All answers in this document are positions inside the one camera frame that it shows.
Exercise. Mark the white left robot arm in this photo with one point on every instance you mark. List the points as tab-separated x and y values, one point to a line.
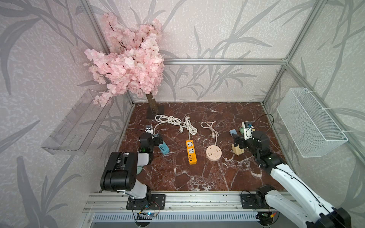
120	173

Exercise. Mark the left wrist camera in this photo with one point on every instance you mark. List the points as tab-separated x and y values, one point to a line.
149	129

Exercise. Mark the round pink socket base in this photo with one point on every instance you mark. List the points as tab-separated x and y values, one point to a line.
213	153

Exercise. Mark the green dustpan brush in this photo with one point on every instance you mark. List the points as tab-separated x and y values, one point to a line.
139	169

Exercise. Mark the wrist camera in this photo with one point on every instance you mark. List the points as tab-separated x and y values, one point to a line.
248	129
149	129

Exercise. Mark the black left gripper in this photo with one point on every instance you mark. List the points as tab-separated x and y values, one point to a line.
155	139

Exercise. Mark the blue cube adapter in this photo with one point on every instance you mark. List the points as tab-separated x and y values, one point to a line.
233	132

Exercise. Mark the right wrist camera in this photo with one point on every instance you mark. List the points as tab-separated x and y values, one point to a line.
248	129

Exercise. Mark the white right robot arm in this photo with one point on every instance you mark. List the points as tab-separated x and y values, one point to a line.
309	210

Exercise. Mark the clear acrylic wall shelf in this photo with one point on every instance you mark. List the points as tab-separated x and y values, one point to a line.
77	130

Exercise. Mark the pink cherry blossom tree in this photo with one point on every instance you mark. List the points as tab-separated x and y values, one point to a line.
134	63

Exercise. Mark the beige cube adapter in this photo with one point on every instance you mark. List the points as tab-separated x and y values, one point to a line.
237	150

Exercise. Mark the orange power strip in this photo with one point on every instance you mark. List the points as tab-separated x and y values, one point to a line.
191	152

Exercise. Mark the white wire mesh basket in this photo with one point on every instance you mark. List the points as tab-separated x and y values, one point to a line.
312	129

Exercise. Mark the blue power strip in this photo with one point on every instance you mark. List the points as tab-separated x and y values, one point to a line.
164	148

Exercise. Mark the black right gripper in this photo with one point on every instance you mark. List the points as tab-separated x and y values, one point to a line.
241	139

